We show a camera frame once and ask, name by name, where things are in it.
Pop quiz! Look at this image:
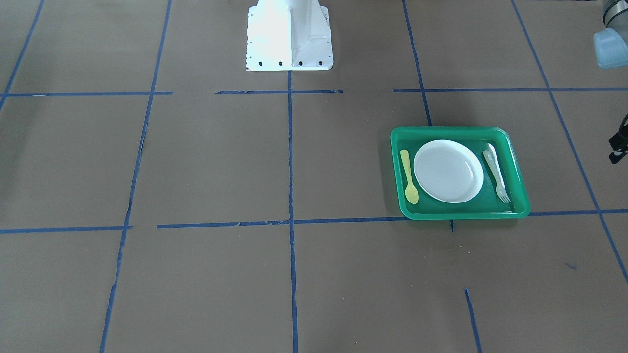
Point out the clear plastic fork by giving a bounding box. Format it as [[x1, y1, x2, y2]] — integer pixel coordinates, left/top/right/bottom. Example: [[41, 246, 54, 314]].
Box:
[[482, 144, 511, 203]]

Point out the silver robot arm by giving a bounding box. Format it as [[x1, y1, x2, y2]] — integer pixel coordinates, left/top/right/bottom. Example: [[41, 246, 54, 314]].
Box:
[[594, 0, 628, 70]]

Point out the yellow plastic spoon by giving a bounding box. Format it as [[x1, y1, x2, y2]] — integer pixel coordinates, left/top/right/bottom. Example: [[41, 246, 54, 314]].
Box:
[[400, 149, 419, 204]]

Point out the white round plate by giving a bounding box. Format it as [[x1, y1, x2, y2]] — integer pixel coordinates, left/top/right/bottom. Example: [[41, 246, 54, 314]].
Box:
[[413, 139, 484, 204]]

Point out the green plastic tray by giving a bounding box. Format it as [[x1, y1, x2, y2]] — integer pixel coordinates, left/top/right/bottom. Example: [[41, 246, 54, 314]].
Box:
[[390, 126, 531, 220]]

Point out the white pedestal base plate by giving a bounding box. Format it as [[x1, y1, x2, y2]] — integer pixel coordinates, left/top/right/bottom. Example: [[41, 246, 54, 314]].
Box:
[[245, 0, 334, 71]]

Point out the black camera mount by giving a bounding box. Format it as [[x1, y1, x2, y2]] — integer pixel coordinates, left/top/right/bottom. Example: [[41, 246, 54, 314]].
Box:
[[608, 114, 628, 164]]

